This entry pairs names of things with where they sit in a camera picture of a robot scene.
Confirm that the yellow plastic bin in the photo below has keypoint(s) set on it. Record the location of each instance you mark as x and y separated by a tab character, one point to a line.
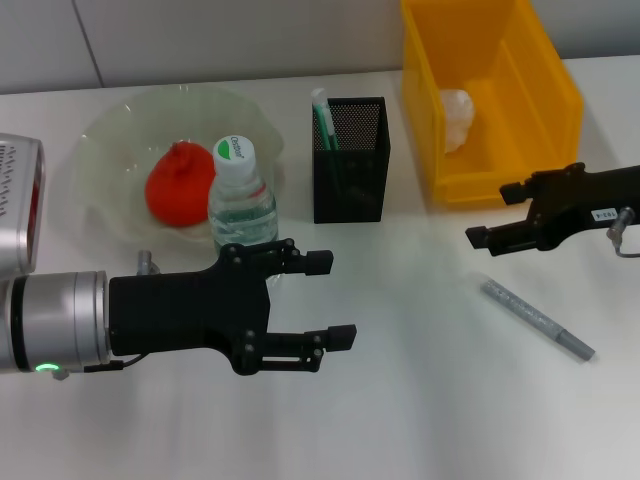
525	125

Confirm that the white paper ball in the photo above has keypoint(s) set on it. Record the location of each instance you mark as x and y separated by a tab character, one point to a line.
457	120

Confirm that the right wrist silver plug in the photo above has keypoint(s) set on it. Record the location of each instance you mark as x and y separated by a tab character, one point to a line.
620	225

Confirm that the wrist silver plug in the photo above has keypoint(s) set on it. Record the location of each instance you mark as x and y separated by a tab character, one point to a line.
620	225
145	261

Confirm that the clear green-label water bottle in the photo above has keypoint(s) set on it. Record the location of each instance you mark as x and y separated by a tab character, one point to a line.
235	170

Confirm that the red orange fruit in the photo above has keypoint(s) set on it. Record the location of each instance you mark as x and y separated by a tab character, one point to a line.
180	185

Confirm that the black mesh pen holder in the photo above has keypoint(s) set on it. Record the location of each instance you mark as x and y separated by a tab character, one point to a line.
350	190

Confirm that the grey marker pen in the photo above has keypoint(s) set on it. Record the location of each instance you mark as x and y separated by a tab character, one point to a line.
530	312

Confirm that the green utility knife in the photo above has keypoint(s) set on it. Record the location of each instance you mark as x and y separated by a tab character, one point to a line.
322	115

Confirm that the green glass fruit plate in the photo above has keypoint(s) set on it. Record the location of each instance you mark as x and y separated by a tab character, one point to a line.
125	125

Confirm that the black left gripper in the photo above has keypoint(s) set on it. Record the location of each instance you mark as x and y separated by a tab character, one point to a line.
185	310

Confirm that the left wrist silver plug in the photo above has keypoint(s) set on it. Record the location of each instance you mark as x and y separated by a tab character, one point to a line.
145	261

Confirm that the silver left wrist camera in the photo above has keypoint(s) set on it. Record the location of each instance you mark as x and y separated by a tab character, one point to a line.
17	200

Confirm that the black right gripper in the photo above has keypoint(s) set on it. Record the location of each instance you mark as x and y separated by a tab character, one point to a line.
570	200

